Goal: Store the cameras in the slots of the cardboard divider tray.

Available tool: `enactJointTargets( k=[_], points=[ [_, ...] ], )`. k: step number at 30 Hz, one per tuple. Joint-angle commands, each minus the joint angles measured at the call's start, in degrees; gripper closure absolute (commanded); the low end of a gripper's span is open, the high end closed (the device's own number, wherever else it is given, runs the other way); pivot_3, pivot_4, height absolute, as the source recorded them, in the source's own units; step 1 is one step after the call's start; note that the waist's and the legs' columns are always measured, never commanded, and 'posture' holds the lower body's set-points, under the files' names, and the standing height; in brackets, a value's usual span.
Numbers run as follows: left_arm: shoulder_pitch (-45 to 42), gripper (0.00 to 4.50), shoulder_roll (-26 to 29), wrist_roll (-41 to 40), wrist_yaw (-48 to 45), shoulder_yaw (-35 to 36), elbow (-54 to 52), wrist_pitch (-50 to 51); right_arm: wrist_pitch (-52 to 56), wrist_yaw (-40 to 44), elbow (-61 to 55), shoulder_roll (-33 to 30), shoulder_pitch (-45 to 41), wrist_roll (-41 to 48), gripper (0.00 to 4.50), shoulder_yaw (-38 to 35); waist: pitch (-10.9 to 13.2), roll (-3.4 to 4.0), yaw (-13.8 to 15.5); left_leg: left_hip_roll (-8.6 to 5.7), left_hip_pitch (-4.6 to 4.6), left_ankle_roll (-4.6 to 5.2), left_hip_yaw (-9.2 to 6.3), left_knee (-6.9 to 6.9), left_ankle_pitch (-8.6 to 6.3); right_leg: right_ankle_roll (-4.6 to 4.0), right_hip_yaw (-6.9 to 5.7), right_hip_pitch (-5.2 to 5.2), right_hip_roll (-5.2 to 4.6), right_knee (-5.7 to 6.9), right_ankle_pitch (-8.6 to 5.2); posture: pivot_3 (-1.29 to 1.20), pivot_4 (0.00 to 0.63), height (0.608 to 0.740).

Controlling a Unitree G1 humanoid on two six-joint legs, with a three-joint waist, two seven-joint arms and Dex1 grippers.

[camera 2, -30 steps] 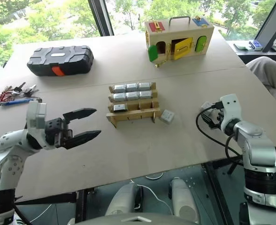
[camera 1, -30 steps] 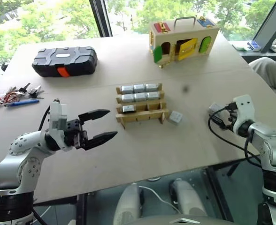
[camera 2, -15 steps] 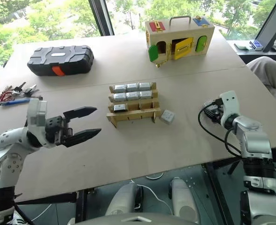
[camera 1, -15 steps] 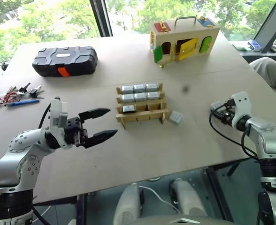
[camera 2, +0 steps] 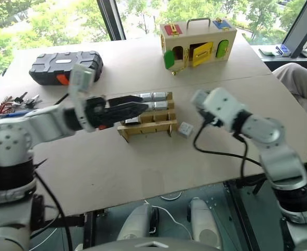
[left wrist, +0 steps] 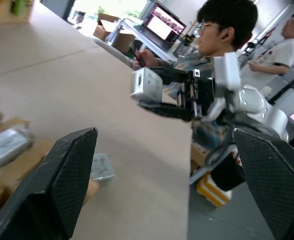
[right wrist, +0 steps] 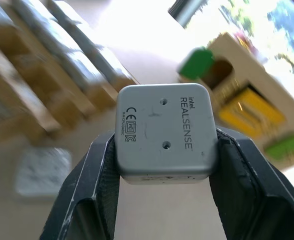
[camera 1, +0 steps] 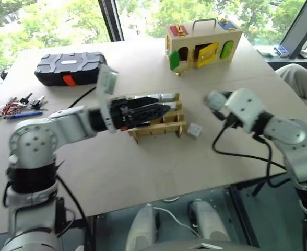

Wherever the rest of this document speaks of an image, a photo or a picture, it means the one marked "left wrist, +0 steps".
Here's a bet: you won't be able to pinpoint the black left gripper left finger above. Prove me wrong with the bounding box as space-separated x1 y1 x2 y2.
0 127 99 240

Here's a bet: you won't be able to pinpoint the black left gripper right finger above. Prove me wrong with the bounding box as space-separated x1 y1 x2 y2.
232 127 294 240

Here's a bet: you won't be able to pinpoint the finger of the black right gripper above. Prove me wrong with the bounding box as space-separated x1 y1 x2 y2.
146 66 189 85
136 100 193 123

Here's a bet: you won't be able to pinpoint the white box camera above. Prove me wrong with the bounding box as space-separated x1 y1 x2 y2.
129 67 164 101

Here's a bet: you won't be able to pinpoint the cardboard divider tray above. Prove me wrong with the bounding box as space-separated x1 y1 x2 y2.
0 116 101 227

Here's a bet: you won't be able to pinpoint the open brown cardboard box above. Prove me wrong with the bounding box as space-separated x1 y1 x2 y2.
92 12 138 54

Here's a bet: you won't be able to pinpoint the open black laptop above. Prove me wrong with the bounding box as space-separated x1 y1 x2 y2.
132 1 188 54

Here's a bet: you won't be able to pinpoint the black bin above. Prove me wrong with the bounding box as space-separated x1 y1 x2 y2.
210 149 247 193

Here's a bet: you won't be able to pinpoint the silver wrapped packet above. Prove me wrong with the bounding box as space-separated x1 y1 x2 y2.
0 126 35 176

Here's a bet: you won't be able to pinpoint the yellow and white box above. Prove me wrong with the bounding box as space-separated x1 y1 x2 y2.
195 171 234 208

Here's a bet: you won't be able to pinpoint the person with glasses, black hair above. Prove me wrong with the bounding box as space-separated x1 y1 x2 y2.
133 0 259 152

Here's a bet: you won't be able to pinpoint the person in white shirt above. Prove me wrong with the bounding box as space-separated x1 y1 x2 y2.
247 11 294 76

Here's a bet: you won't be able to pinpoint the green object on wooden shelf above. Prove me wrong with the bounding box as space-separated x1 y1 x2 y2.
10 0 35 16

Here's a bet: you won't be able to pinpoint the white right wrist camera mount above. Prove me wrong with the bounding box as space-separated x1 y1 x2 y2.
212 52 243 92

